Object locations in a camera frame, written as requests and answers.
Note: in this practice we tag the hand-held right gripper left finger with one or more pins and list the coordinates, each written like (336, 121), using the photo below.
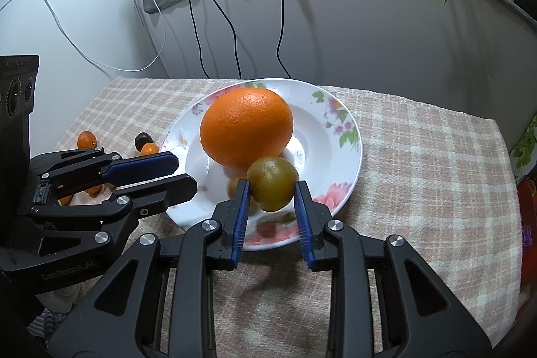
(240, 223)

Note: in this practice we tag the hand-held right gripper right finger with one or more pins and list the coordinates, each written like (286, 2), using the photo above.
(303, 228)

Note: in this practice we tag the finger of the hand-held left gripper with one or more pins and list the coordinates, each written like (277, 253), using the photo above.
(142, 169)
(168, 192)

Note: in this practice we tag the small orange kumquat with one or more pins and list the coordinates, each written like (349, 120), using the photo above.
(86, 140)
(149, 149)

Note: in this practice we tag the dark round fruit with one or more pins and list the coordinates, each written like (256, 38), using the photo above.
(142, 139)

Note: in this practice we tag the green plum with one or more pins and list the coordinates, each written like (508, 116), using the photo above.
(272, 184)

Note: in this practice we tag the white floral plate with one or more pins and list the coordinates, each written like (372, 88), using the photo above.
(327, 148)

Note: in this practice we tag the large orange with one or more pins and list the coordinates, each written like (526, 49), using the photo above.
(246, 127)

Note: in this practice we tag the beige plaid cloth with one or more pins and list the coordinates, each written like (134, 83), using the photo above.
(419, 173)

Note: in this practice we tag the red box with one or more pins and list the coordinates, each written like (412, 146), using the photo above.
(527, 215)

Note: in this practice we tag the green printed box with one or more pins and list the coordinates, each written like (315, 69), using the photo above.
(524, 148)

